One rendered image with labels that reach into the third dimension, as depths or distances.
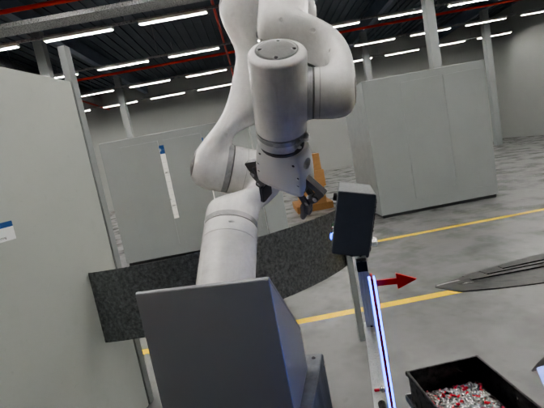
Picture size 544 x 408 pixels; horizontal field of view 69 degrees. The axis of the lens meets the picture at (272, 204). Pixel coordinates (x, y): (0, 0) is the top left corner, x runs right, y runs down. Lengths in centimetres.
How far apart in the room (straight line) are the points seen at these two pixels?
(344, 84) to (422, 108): 641
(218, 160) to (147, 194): 581
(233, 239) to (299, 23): 42
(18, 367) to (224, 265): 139
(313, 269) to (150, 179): 459
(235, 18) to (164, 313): 65
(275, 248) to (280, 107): 177
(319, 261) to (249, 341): 185
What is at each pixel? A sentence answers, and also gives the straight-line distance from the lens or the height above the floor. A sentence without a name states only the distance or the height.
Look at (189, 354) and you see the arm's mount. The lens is 77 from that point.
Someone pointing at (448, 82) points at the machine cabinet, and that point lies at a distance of 720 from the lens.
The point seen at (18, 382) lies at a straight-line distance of 205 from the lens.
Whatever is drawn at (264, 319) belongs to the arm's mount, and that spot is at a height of 113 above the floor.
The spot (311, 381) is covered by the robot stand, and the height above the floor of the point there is 93.
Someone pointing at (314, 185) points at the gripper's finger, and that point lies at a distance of 69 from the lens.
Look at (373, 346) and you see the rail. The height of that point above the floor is 85.
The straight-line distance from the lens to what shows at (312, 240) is 248.
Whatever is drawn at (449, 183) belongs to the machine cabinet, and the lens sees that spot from 717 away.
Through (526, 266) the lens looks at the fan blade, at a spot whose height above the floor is 118.
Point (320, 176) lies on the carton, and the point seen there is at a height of 73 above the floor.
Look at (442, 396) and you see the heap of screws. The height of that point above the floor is 83.
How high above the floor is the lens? 139
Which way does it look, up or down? 7 degrees down
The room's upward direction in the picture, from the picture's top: 11 degrees counter-clockwise
